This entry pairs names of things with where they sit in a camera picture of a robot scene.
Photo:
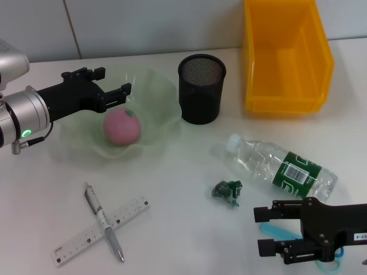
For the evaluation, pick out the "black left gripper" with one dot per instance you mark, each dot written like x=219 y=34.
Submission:
x=71 y=97

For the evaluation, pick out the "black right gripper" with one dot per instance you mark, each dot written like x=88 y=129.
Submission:
x=335 y=226

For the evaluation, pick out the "pink peach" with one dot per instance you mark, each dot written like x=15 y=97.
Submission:
x=120 y=129

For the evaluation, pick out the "green plastic wrapper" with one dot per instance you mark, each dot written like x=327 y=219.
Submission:
x=222 y=190

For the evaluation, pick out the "clear water bottle green label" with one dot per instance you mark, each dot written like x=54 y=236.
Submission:
x=258 y=160

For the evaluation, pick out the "blue scissors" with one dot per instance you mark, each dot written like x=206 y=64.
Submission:
x=275 y=230

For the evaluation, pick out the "green glass fruit plate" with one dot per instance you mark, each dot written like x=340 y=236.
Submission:
x=155 y=114

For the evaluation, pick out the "black mesh pen holder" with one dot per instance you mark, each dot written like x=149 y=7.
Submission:
x=200 y=100

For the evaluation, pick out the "white plastic ruler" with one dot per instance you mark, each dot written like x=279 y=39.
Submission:
x=132 y=210

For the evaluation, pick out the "grey ballpoint pen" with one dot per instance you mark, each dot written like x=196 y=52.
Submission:
x=101 y=220

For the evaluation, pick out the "yellow plastic bin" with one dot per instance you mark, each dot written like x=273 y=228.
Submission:
x=286 y=71

